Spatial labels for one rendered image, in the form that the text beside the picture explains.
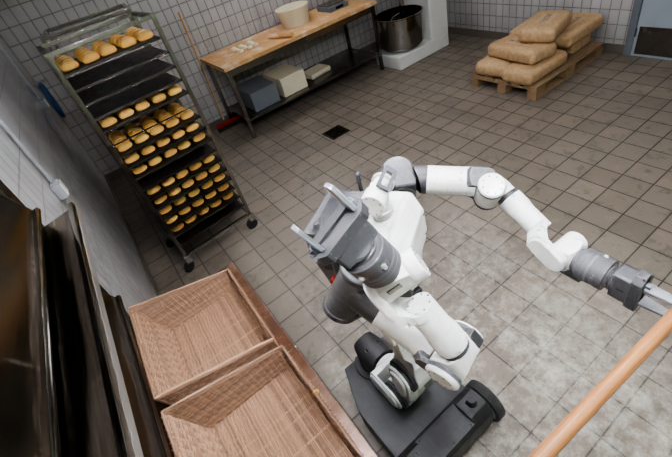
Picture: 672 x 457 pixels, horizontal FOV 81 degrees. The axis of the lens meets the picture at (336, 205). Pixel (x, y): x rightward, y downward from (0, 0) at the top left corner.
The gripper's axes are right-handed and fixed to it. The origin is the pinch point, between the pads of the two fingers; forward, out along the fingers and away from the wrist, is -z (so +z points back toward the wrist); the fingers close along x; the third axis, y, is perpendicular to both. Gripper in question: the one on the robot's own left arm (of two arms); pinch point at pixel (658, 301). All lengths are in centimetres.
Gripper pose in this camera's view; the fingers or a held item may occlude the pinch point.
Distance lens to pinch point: 121.7
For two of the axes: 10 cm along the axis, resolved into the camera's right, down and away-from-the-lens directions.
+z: -5.5, -4.2, 7.2
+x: 2.3, 7.6, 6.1
